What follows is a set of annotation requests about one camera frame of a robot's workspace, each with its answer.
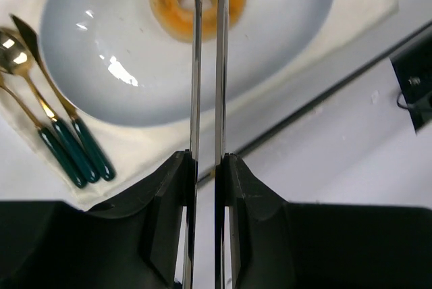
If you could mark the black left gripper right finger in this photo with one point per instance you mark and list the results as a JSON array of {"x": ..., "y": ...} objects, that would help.
[{"x": 280, "y": 244}]

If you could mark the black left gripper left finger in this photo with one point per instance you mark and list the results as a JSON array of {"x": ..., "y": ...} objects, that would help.
[{"x": 127, "y": 241}]

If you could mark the metal tongs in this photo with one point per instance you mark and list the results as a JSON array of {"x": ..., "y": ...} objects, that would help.
[{"x": 221, "y": 54}]

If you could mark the light blue oval plate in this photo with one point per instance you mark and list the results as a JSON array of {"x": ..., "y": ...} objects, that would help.
[{"x": 113, "y": 61}]

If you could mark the gold knife green handle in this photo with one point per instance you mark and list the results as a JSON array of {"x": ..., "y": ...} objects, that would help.
[{"x": 97, "y": 155}]

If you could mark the gold fork green handle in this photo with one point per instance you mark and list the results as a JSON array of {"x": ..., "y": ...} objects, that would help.
[{"x": 50, "y": 141}]

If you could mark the gold spoon green handle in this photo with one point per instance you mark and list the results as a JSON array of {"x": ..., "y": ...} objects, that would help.
[{"x": 16, "y": 60}]

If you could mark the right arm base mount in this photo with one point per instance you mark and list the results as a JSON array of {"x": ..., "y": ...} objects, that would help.
[{"x": 413, "y": 72}]

